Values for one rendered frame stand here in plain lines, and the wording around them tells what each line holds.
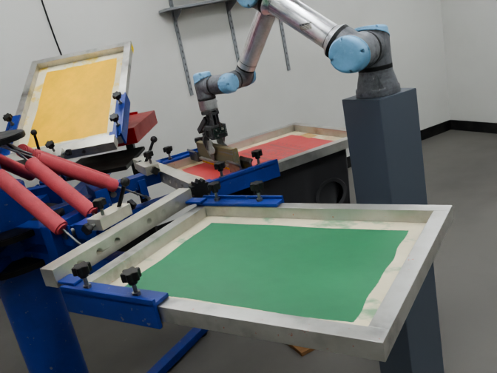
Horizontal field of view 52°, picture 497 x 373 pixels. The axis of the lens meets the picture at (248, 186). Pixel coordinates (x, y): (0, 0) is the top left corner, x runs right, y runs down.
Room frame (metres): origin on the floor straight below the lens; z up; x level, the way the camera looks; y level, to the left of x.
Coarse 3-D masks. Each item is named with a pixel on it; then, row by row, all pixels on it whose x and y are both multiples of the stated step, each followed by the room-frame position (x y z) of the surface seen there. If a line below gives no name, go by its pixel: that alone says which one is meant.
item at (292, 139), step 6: (282, 138) 2.48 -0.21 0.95; (288, 138) 2.45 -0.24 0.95; (294, 138) 2.43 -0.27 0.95; (300, 138) 2.40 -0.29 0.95; (306, 138) 2.38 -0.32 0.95; (312, 138) 2.35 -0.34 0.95; (264, 144) 2.43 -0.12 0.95; (294, 144) 2.31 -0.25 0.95; (246, 150) 2.39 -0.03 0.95; (246, 156) 2.27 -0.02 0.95; (186, 168) 2.28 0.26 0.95; (192, 168) 2.26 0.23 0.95; (198, 168) 2.23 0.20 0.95; (204, 168) 2.21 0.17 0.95; (210, 168) 2.19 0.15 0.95; (192, 174) 2.15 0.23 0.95; (198, 174) 2.13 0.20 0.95; (204, 174) 2.11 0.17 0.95
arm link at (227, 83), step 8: (232, 72) 2.08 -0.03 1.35; (208, 80) 2.05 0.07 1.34; (216, 80) 2.02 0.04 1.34; (224, 80) 1.99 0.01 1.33; (232, 80) 2.01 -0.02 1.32; (240, 80) 2.07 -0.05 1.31; (208, 88) 2.05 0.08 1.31; (216, 88) 2.02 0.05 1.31; (224, 88) 2.00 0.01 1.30; (232, 88) 2.00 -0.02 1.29
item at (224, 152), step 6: (198, 144) 2.26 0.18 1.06; (216, 144) 2.12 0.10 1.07; (198, 150) 2.27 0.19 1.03; (204, 150) 2.21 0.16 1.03; (216, 150) 2.09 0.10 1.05; (222, 150) 2.04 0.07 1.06; (228, 150) 1.98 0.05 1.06; (234, 150) 1.97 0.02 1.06; (204, 156) 2.22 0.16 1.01; (216, 156) 2.10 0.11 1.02; (222, 156) 2.05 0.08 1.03; (228, 156) 1.99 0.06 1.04; (234, 156) 1.96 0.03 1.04
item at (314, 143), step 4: (312, 140) 2.32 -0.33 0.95; (316, 140) 2.31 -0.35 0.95; (320, 140) 2.29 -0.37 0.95; (324, 140) 2.27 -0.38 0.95; (328, 140) 2.26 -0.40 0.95; (300, 144) 2.28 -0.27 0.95; (304, 144) 2.27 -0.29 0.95; (308, 144) 2.25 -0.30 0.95; (312, 144) 2.24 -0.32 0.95; (316, 144) 2.22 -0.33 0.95; (320, 144) 2.21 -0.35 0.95; (256, 160) 2.17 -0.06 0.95; (260, 160) 2.15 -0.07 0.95; (264, 160) 2.14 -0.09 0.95; (252, 164) 2.11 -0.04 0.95; (256, 164) 2.09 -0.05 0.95; (212, 172) 2.11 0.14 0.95; (216, 172) 2.09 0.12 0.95; (224, 172) 2.07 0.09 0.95; (228, 172) 2.06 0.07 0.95; (200, 176) 2.09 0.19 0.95; (204, 176) 2.07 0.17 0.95; (208, 176) 2.06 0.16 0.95; (212, 176) 2.05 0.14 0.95; (216, 176) 2.04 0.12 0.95
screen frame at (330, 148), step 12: (264, 132) 2.54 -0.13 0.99; (276, 132) 2.55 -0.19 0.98; (288, 132) 2.58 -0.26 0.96; (312, 132) 2.46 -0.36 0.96; (324, 132) 2.37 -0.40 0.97; (336, 132) 2.29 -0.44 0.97; (228, 144) 2.44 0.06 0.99; (240, 144) 2.46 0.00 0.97; (324, 144) 2.05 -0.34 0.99; (336, 144) 2.04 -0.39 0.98; (300, 156) 1.96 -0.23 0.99; (312, 156) 1.99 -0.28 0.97; (288, 168) 1.94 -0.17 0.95
